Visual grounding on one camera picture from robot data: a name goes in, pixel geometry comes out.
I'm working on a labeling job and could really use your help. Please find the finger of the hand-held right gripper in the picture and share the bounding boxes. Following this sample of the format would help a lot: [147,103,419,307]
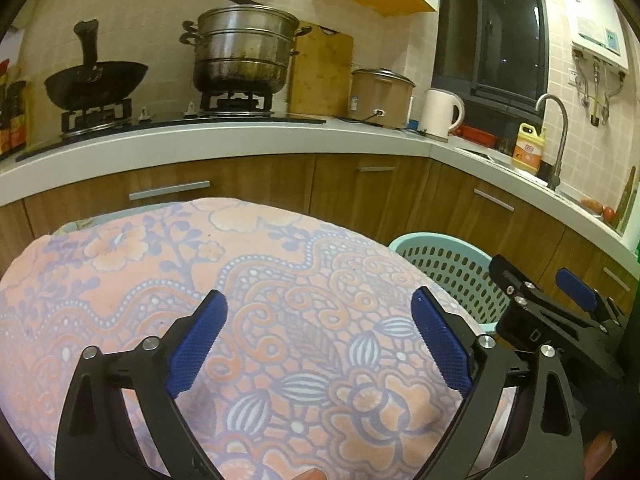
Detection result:
[487,254,556,312]
[556,267,628,329]

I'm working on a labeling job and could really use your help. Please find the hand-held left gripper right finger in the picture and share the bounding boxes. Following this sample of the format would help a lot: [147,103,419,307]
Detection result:
[410,286,586,480]

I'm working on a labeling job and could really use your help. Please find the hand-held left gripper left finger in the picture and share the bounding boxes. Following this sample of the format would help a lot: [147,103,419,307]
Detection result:
[54,289,230,480]

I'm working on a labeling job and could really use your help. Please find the teal plastic basket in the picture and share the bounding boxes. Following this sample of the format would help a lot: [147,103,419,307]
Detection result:
[389,232,508,336]

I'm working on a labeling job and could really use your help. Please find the floral pink tablecloth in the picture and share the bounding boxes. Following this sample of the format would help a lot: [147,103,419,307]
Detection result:
[0,196,516,480]

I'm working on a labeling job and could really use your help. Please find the yellow detergent bottle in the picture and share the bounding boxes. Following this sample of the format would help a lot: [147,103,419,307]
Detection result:
[511,122,548,177]

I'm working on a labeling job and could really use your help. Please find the metal kitchen faucet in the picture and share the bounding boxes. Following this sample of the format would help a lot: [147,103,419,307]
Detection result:
[535,93,571,191]

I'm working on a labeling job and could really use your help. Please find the red plastic container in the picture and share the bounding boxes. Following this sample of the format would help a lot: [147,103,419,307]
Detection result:
[450,124,501,148]

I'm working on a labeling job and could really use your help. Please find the white electric kettle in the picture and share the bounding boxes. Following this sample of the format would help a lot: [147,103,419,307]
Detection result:
[419,88,466,142]

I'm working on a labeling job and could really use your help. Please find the metal water pipes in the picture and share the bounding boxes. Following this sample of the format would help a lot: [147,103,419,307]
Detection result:
[572,52,628,127]

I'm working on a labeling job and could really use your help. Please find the wooden kitchen cabinet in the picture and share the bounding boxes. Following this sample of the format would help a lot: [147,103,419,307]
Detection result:
[0,152,640,321]

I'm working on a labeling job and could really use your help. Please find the white kitchen countertop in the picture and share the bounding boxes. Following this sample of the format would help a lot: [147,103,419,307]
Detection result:
[0,115,640,266]

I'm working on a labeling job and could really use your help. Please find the beige rice cooker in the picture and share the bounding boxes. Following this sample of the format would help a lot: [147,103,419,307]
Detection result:
[348,66,417,130]

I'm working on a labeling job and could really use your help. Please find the black gas stove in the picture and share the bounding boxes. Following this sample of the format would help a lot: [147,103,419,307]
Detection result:
[15,92,328,163]

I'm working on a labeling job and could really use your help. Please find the dark kitchen window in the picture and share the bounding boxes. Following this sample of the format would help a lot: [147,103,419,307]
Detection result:
[431,0,548,111]

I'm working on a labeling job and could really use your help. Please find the wooden cutting board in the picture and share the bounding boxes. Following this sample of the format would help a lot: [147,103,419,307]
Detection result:
[289,21,355,117]

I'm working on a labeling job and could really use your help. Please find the white water heater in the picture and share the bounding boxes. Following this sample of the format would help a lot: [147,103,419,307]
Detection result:
[556,0,630,71]

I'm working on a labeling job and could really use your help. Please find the black wok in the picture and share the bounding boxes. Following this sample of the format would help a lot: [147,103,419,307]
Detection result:
[44,19,150,111]

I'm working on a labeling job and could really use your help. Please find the dark sauce bottle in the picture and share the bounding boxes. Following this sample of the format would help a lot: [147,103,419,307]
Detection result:
[7,80,28,152]

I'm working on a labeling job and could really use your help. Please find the steel steamer pot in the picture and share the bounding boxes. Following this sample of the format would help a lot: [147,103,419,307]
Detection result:
[181,0,313,96]

